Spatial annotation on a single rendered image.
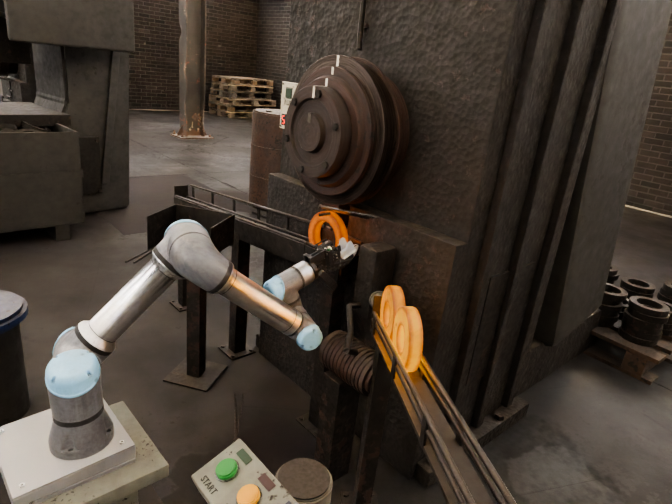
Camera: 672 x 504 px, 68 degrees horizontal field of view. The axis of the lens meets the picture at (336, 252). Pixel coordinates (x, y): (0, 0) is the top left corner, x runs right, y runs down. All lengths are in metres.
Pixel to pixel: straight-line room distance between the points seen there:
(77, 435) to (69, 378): 0.16
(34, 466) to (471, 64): 1.51
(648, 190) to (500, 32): 6.18
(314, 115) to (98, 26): 2.65
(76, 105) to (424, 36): 3.12
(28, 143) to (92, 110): 0.77
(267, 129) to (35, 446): 3.47
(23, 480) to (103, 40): 3.13
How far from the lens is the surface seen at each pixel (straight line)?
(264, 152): 4.55
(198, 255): 1.26
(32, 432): 1.58
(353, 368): 1.49
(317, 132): 1.55
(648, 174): 7.50
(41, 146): 3.72
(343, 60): 1.61
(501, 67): 1.44
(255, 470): 1.00
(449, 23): 1.56
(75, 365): 1.38
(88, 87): 4.29
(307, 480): 1.12
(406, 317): 1.17
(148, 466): 1.48
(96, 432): 1.44
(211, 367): 2.34
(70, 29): 3.95
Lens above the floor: 1.31
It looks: 20 degrees down
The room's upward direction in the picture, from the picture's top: 6 degrees clockwise
